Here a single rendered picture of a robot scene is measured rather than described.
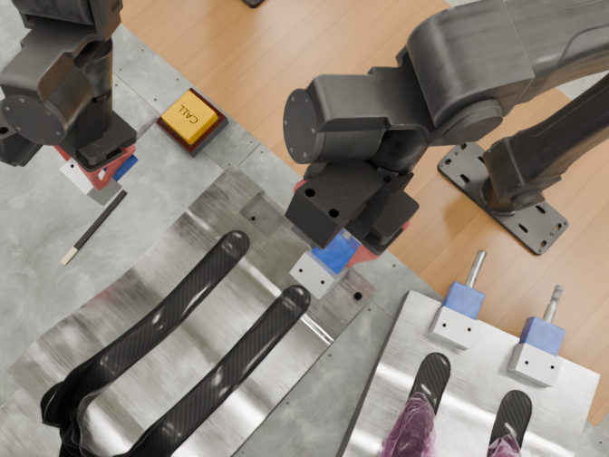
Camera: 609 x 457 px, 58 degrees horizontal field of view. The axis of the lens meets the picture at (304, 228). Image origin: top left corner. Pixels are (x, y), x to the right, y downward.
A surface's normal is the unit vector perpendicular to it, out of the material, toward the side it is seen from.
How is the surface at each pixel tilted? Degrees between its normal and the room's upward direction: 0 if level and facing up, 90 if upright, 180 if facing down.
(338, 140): 58
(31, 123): 66
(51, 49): 24
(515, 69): 0
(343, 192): 30
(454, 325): 0
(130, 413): 19
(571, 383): 0
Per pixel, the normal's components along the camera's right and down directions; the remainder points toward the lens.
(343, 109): 0.40, -0.34
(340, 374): -0.03, -0.25
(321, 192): 0.31, -0.58
